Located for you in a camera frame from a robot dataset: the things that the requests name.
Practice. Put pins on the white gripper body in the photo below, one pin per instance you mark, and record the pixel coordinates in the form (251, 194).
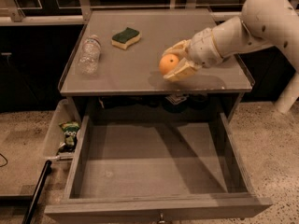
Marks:
(203, 48)

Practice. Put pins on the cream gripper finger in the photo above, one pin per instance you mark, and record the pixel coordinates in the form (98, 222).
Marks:
(180, 49)
(184, 69)

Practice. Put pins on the orange fruit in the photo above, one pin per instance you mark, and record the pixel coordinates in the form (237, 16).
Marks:
(168, 63)

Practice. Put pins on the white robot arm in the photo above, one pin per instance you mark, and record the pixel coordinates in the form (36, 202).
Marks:
(261, 24)

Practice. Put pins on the grey cabinet with counter top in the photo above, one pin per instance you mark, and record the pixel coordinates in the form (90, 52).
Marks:
(135, 71)

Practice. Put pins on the open grey top drawer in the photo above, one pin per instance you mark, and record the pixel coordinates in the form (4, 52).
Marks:
(126, 171)

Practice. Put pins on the green and yellow sponge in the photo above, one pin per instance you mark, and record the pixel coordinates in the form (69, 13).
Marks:
(125, 38)

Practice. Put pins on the clear plastic water bottle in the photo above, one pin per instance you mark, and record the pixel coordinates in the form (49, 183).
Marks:
(89, 56)

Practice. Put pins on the green snack bag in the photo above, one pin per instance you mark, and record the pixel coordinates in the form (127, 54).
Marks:
(70, 130)

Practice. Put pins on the clear plastic bin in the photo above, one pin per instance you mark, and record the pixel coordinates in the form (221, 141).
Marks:
(55, 136)

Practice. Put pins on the black pole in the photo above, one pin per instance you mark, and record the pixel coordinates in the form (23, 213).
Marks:
(39, 187)

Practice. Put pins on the white post leg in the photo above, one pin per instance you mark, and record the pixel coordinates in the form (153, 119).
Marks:
(289, 95)

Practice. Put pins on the metal drawer handle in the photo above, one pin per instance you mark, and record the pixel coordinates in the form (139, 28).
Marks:
(161, 219)

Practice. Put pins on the white railing frame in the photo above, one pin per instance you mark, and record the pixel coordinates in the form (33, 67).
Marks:
(46, 13)

